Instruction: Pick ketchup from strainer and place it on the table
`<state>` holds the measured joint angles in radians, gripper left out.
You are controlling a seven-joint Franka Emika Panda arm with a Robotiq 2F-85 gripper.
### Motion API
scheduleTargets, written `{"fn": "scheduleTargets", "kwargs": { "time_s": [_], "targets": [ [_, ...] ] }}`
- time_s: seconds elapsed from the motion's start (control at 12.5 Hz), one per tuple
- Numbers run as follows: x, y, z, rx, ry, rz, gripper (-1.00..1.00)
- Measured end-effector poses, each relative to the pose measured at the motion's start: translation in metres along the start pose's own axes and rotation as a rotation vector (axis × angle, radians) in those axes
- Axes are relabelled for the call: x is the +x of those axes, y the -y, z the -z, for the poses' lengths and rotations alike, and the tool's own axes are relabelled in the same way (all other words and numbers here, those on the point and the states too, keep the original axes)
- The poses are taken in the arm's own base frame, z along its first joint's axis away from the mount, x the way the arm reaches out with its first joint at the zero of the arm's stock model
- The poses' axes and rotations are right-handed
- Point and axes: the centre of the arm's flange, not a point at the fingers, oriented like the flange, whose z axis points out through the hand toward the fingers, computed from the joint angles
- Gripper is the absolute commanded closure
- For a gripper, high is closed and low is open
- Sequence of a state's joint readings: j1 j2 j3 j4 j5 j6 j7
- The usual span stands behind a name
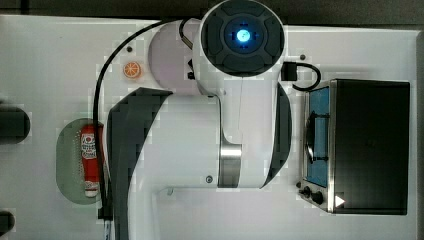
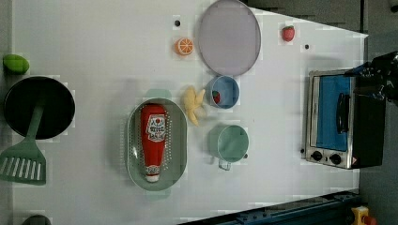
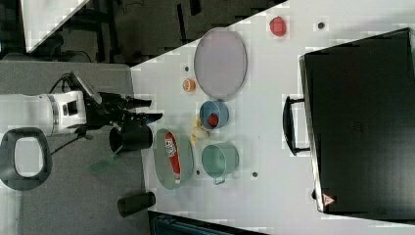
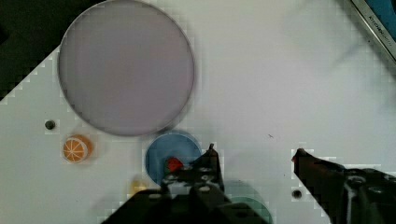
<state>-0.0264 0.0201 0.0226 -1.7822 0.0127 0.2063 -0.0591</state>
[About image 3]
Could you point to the red plush ketchup bottle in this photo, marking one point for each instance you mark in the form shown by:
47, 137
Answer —
171, 149

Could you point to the black cylinder at table edge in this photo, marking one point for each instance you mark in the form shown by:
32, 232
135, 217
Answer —
132, 204

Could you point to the white background table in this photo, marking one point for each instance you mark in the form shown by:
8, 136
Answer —
43, 17

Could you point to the green slotted spatula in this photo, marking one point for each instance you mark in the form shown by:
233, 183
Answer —
102, 165

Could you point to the small red strawberry in cup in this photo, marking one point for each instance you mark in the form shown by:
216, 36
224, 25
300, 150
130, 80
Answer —
213, 120

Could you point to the yellow peeled banana toy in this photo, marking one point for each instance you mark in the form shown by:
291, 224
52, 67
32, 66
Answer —
199, 132

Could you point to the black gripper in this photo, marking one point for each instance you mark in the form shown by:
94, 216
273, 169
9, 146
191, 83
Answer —
102, 108

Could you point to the large grey oval plate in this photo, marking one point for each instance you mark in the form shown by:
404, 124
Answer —
220, 63

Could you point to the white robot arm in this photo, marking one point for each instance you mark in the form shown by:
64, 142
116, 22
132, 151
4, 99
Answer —
78, 109

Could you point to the blue cup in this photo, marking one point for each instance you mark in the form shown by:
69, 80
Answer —
214, 107

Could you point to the green pot with handle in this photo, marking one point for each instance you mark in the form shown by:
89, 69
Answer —
219, 160

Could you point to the red strawberry toy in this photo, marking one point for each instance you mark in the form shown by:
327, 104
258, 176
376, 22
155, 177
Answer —
278, 26

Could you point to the orange slice toy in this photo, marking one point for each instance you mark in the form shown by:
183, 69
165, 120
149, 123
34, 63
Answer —
189, 85

